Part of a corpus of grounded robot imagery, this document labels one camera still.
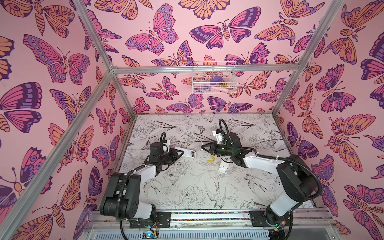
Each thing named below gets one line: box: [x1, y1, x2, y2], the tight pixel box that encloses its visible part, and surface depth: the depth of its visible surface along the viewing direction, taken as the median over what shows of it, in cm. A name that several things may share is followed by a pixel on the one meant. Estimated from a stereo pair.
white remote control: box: [218, 162, 230, 174], surface depth 92 cm
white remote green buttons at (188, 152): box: [174, 146, 197, 159], surface depth 93 cm
